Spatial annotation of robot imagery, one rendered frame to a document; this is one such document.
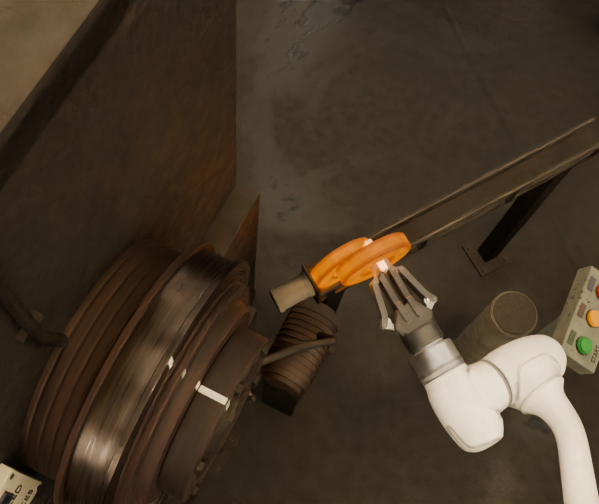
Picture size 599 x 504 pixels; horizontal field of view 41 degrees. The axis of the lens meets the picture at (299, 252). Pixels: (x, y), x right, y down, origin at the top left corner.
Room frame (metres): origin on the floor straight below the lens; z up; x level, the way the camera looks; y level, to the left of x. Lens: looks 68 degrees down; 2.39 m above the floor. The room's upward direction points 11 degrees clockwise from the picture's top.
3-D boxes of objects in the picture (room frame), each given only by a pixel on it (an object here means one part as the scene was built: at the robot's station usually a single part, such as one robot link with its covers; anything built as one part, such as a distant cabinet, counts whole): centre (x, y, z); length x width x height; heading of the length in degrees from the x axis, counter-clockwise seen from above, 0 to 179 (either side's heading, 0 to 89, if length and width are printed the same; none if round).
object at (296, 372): (0.52, -0.05, 0.27); 0.22 x 0.13 x 0.53; 164
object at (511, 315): (0.70, -0.56, 0.26); 0.12 x 0.12 x 0.52
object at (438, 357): (0.43, -0.30, 0.91); 0.09 x 0.06 x 0.09; 129
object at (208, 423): (0.21, 0.07, 1.11); 0.28 x 0.06 x 0.28; 164
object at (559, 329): (0.69, -0.72, 0.31); 0.24 x 0.16 x 0.62; 164
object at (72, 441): (0.26, 0.25, 1.11); 0.47 x 0.10 x 0.47; 164
